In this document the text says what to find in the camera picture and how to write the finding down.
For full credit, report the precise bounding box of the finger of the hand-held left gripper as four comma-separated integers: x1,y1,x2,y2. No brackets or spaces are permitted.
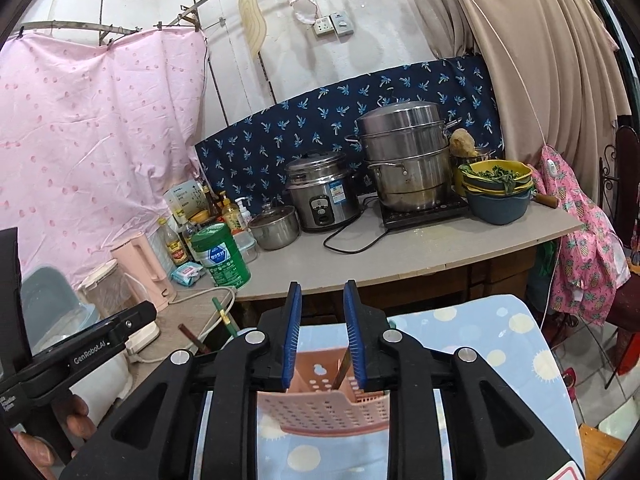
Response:
30,301,158,387

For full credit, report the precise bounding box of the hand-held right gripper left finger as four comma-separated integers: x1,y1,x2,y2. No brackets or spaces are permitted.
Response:
59,282,304,480

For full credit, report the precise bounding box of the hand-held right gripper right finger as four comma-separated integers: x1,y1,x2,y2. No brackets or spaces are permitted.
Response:
343,280,586,480

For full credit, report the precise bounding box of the dark red chopstick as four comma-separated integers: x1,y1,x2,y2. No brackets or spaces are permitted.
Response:
332,354,354,392

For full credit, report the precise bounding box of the green chopstick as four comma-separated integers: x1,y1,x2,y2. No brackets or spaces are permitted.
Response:
211,296,243,342

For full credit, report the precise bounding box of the pink perforated plastic basket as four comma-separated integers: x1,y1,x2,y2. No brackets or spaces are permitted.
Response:
256,349,397,435

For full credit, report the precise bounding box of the brown chopstick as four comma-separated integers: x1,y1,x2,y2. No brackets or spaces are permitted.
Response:
178,323,212,357

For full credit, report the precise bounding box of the person's left hand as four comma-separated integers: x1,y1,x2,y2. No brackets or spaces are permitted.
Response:
12,393,92,469

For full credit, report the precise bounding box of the white power strip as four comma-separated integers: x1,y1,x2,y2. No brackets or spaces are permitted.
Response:
124,322,162,355

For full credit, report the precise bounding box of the white dish drainer blue lid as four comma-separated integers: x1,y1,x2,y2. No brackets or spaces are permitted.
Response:
19,265,132,401

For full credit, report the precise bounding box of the clear jar white lid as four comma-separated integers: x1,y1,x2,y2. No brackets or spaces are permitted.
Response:
77,262,151,322

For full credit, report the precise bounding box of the pink electric kettle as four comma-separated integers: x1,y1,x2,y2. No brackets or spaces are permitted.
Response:
109,234,177,312

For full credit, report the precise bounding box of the clear food container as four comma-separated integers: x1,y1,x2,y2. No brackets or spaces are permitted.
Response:
232,230,259,265

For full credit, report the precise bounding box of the green tin can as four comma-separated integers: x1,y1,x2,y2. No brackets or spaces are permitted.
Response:
190,223,252,291

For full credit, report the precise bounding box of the grey kitchen counter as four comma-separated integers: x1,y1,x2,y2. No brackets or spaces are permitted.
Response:
232,202,586,302

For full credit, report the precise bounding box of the small steel pot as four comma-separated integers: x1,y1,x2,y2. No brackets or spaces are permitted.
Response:
248,203,302,251

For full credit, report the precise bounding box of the blue soap packet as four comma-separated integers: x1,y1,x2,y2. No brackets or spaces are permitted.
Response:
169,262,206,287

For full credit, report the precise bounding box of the soy sauce bottle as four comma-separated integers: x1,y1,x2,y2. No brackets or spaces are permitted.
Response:
158,217,191,267

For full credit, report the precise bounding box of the white pump bottle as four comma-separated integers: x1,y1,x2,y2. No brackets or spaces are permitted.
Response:
233,197,254,234

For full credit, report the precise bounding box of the blue dotted tablecloth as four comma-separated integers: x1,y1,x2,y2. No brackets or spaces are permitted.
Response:
192,294,587,480

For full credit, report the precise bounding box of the yellow label bottle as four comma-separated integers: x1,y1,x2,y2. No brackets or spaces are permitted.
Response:
220,197,244,234

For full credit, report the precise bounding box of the black induction cooktop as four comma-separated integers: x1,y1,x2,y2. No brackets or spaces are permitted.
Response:
376,194,472,232

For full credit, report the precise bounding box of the steel rice cooker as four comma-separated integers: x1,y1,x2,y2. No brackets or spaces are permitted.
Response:
284,151,362,234

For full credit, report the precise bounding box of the dark glass bottle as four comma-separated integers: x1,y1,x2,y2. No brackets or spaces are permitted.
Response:
202,184,224,219

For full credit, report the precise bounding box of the white carton box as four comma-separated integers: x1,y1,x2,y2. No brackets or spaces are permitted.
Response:
164,178,207,222

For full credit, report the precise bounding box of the pink dotted curtain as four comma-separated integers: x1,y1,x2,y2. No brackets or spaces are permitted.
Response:
0,25,210,286

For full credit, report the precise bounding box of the steel steamer pot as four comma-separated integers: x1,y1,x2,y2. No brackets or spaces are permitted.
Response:
345,101,464,214

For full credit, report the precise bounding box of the stack of coloured bowls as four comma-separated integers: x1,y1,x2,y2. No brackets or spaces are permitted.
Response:
457,159,537,226

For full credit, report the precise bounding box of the navy printed cloth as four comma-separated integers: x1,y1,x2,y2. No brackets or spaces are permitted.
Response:
194,54,505,203

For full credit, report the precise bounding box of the yellow loofah sponge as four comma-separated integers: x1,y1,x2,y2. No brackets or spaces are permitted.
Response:
449,128,479,159

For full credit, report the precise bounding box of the pink pineapple print cloth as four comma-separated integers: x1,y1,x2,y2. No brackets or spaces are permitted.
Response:
529,144,632,317

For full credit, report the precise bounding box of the wooden stool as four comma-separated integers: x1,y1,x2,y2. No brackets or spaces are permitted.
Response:
579,423,627,480

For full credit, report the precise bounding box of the dark metal chair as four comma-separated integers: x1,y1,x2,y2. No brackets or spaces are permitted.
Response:
599,126,640,252

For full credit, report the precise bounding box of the hanging wooden board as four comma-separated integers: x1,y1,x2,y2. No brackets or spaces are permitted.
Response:
237,0,267,59

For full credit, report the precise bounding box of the beige curtain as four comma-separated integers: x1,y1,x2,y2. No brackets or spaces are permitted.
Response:
399,0,633,171

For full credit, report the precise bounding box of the white power cord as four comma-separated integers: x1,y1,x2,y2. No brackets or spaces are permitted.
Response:
135,286,237,365

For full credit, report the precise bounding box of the black power cable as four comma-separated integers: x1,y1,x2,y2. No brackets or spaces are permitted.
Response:
322,199,388,254

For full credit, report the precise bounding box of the curved metal rail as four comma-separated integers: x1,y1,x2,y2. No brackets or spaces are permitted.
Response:
14,0,287,45

